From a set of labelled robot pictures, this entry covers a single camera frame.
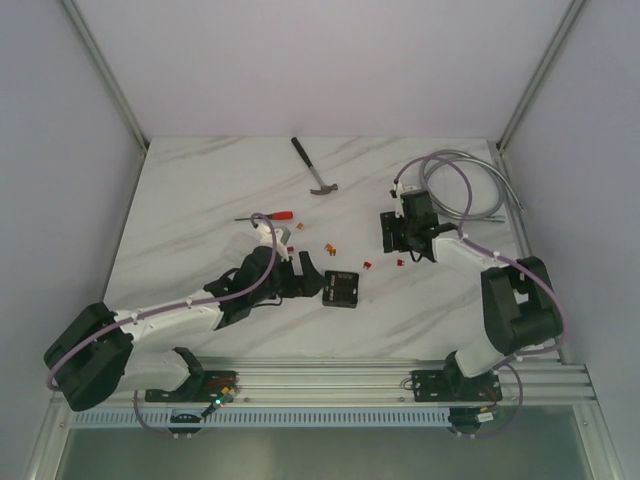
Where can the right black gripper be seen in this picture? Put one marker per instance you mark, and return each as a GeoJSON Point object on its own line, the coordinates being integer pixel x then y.
{"type": "Point", "coordinates": [389, 224]}

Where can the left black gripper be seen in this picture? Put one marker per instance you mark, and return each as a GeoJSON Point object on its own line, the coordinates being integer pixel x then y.
{"type": "Point", "coordinates": [296, 278]}

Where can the black fuse box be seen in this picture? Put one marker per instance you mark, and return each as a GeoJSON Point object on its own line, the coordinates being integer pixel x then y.
{"type": "Point", "coordinates": [341, 289]}

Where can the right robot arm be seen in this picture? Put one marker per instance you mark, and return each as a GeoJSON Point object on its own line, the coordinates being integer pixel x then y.
{"type": "Point", "coordinates": [518, 310]}

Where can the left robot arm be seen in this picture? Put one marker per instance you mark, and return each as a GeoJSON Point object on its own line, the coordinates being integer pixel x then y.
{"type": "Point", "coordinates": [153, 351]}

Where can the clear plastic fuse box lid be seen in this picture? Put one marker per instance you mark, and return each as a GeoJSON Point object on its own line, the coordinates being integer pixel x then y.
{"type": "Point", "coordinates": [239, 247]}

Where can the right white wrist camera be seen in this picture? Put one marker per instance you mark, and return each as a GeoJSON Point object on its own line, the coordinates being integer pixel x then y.
{"type": "Point", "coordinates": [397, 191]}

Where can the red handled screwdriver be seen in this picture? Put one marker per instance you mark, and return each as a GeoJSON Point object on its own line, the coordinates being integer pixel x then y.
{"type": "Point", "coordinates": [279, 216]}

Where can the aluminium front rail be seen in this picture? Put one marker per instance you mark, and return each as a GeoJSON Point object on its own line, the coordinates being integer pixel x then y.
{"type": "Point", "coordinates": [383, 382]}

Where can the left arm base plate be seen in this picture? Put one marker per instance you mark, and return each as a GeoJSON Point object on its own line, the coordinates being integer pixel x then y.
{"type": "Point", "coordinates": [203, 387]}

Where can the slotted grey cable duct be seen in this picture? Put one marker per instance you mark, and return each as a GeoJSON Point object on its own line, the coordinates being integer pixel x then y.
{"type": "Point", "coordinates": [278, 417]}

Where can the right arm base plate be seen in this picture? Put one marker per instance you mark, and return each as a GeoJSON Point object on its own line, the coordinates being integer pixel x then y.
{"type": "Point", "coordinates": [436, 386]}

